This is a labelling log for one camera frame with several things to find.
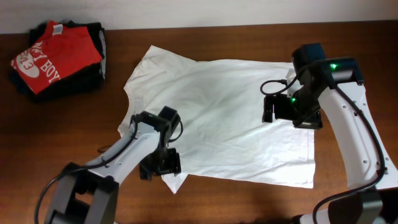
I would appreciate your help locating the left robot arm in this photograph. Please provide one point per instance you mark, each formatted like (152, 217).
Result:
(89, 193)

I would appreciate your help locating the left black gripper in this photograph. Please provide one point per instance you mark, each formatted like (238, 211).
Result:
(163, 166)

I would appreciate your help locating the black folded clothes stack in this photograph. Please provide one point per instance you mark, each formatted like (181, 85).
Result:
(85, 80)

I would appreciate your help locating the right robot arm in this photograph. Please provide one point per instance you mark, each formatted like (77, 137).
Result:
(335, 87)

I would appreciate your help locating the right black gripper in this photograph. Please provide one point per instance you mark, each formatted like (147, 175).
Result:
(269, 109)

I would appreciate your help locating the red folded printed t-shirt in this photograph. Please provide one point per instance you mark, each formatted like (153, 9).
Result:
(55, 52)

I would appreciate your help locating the white printed t-shirt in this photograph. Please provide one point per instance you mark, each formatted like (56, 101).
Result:
(221, 133)

